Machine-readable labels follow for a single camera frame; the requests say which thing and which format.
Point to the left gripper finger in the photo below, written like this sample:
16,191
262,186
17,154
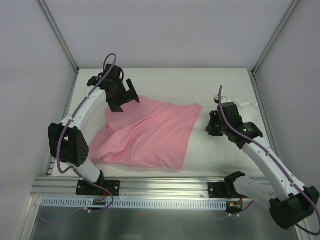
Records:
130,94
115,105

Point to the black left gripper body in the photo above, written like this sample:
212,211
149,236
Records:
124,97

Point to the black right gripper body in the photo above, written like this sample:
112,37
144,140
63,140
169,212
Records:
214,124

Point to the white pillow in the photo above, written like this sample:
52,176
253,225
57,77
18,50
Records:
206,151

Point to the pink pillowcase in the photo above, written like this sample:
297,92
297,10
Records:
146,134

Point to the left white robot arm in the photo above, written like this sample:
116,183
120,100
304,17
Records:
66,140

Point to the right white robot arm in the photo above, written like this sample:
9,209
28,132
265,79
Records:
288,200

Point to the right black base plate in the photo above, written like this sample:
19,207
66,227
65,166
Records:
221,190

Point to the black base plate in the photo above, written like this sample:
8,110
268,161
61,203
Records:
221,190
86,189

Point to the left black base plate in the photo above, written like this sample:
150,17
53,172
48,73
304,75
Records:
86,189

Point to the aluminium mounting rail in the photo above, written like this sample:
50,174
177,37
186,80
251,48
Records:
194,188

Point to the left aluminium frame post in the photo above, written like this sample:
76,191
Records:
58,34

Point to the aluminium frame post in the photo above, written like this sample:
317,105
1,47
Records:
276,34
58,34

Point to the white slotted cable duct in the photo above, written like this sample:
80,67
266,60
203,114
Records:
213,205

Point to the right aluminium frame post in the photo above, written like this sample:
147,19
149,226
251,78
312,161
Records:
276,34

